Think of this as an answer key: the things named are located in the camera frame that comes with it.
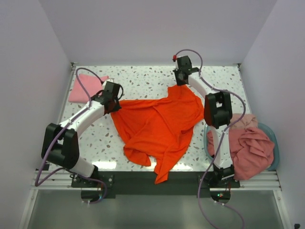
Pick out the orange t shirt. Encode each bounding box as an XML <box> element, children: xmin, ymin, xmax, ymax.
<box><xmin>111</xmin><ymin>85</ymin><xmax>204</xmax><ymax>184</ymax></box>

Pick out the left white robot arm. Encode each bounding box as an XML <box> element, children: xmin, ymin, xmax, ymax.
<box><xmin>41</xmin><ymin>80</ymin><xmax>123</xmax><ymax>179</ymax></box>

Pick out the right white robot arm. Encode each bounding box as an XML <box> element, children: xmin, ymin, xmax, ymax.
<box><xmin>173</xmin><ymin>55</ymin><xmax>234</xmax><ymax>181</ymax></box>

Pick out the folded pink t shirt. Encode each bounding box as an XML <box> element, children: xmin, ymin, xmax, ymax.
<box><xmin>68</xmin><ymin>74</ymin><xmax>102</xmax><ymax>103</ymax></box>

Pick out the beige pink t shirt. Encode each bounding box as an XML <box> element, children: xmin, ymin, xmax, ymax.
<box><xmin>229</xmin><ymin>114</ymin><xmax>258</xmax><ymax>130</ymax></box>

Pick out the light blue plastic basket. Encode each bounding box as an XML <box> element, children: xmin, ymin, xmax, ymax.
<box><xmin>203</xmin><ymin>123</ymin><xmax>280</xmax><ymax>171</ymax></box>

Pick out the dusty rose t shirt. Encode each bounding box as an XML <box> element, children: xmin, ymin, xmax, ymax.
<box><xmin>206</xmin><ymin>127</ymin><xmax>276</xmax><ymax>181</ymax></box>

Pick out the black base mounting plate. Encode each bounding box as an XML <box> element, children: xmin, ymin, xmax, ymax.
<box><xmin>71</xmin><ymin>171</ymin><xmax>240</xmax><ymax>199</ymax></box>

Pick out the aluminium frame rail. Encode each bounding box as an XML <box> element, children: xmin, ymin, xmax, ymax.
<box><xmin>30</xmin><ymin>171</ymin><xmax>282</xmax><ymax>191</ymax></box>

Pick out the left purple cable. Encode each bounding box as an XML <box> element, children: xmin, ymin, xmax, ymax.
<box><xmin>35</xmin><ymin>67</ymin><xmax>110</xmax><ymax>205</ymax></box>

